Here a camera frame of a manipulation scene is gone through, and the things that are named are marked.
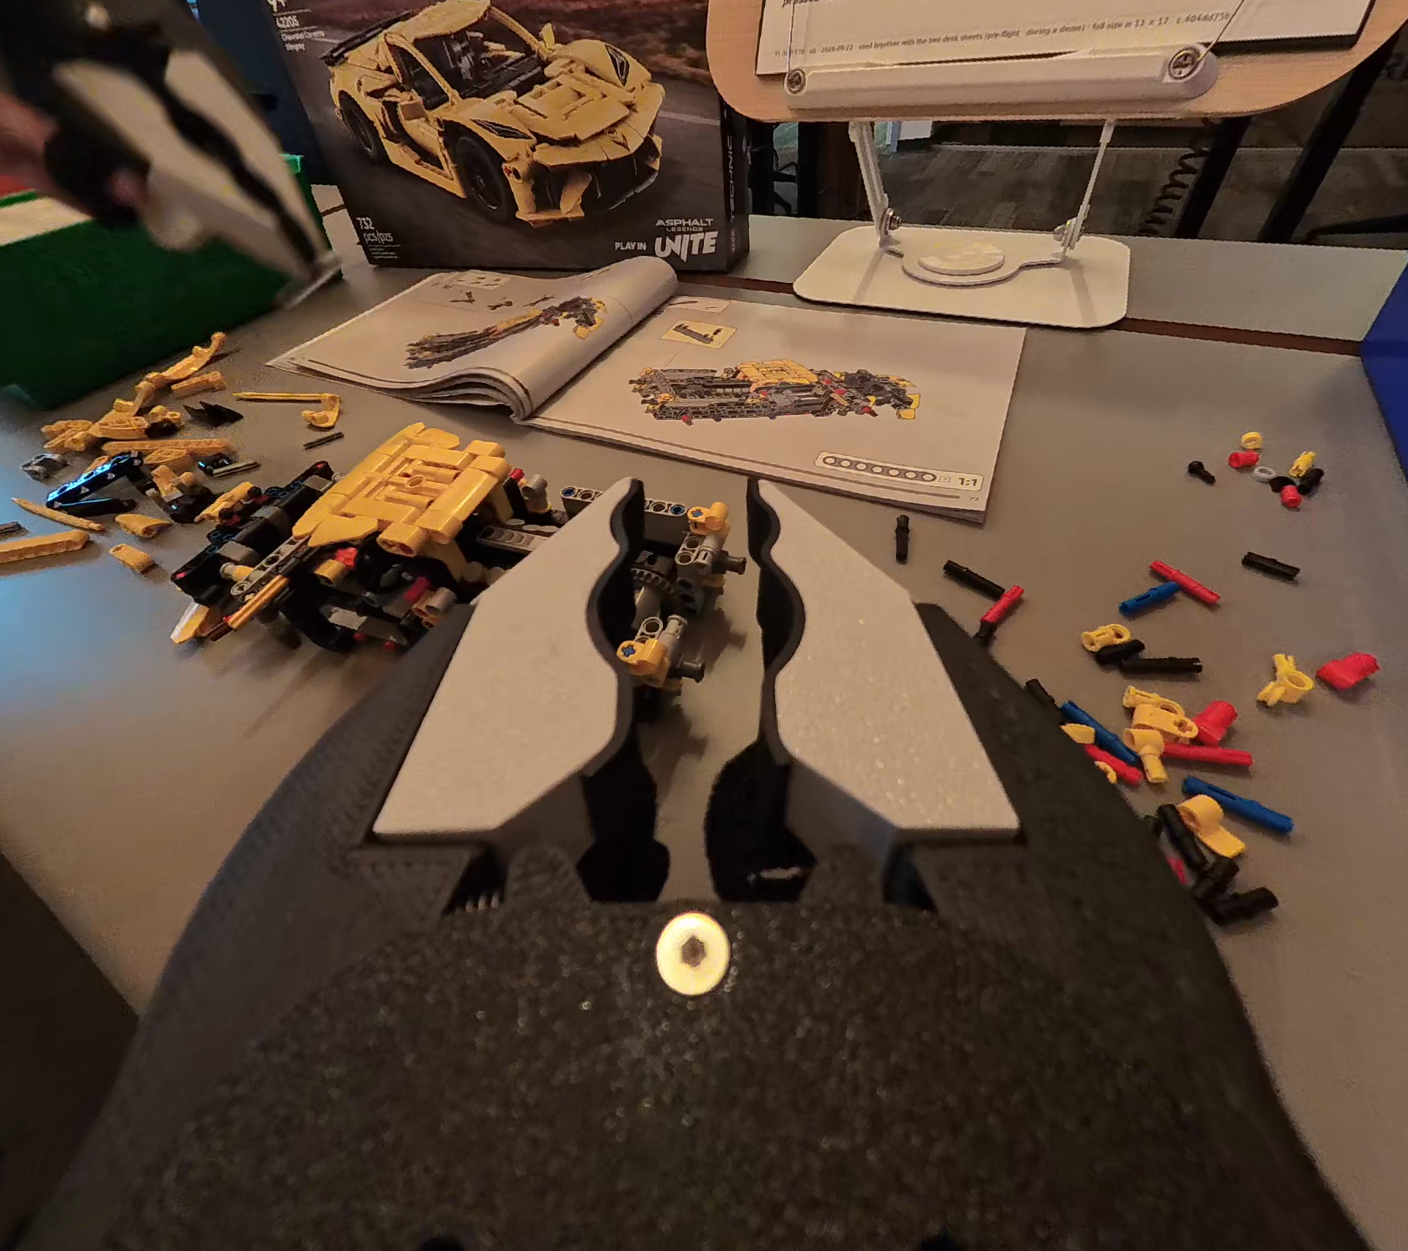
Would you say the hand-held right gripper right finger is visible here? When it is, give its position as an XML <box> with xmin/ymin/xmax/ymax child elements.
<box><xmin>706</xmin><ymin>478</ymin><xmax>1023</xmax><ymax>897</ymax></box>

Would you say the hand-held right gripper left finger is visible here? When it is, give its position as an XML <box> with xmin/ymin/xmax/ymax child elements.
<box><xmin>371</xmin><ymin>476</ymin><xmax>673</xmax><ymax>899</ymax></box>

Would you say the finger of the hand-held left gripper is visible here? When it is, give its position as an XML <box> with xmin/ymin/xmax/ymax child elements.
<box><xmin>165</xmin><ymin>50</ymin><xmax>332</xmax><ymax>270</ymax></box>
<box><xmin>55</xmin><ymin>63</ymin><xmax>335</xmax><ymax>302</ymax></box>

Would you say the grey desk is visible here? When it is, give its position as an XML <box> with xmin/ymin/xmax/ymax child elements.
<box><xmin>0</xmin><ymin>214</ymin><xmax>1408</xmax><ymax>1251</ymax></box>

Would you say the person's left hand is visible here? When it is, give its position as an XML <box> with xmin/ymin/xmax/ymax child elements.
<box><xmin>0</xmin><ymin>89</ymin><xmax>57</xmax><ymax>180</ymax></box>

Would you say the green plastic bin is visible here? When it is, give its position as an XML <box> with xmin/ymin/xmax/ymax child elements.
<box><xmin>0</xmin><ymin>154</ymin><xmax>338</xmax><ymax>407</ymax></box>

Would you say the pile of yellow body panels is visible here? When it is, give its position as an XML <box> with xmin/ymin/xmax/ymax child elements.
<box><xmin>0</xmin><ymin>330</ymin><xmax>345</xmax><ymax>579</ymax></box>

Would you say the partly built toy car model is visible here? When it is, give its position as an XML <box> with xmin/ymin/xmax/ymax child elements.
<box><xmin>170</xmin><ymin>422</ymin><xmax>750</xmax><ymax>692</ymax></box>

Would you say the large scatter of coloured pins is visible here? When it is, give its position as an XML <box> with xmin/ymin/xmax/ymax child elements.
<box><xmin>891</xmin><ymin>512</ymin><xmax>1383</xmax><ymax>931</ymax></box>

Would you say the open instruction booklet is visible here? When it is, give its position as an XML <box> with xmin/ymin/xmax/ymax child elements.
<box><xmin>267</xmin><ymin>256</ymin><xmax>1028</xmax><ymax>523</ymax></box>

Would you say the instruction sheet on stand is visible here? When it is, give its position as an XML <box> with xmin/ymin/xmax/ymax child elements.
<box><xmin>704</xmin><ymin>0</ymin><xmax>1408</xmax><ymax>331</ymax></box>

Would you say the blue plastic bin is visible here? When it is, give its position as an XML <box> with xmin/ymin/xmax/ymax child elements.
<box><xmin>1360</xmin><ymin>270</ymin><xmax>1408</xmax><ymax>473</ymax></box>

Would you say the black coiled cable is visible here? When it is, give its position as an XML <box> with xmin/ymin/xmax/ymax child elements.
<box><xmin>1155</xmin><ymin>117</ymin><xmax>1223</xmax><ymax>234</ymax></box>

